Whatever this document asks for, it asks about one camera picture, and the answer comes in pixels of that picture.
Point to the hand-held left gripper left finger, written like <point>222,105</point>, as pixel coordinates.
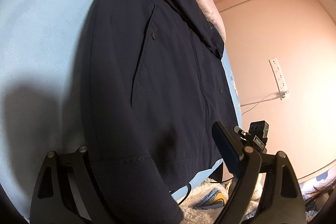
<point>82,165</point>

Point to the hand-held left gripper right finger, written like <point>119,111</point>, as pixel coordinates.
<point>225,145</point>

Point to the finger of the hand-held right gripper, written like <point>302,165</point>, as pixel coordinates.
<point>241,132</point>

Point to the navy zip coat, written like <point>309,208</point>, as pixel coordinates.
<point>157,82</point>

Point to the person's dark hair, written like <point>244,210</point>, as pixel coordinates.
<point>319,195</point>

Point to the blue floral bed sheet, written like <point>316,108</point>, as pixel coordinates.
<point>47,43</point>

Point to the white wall socket strip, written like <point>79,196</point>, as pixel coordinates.
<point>278,77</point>

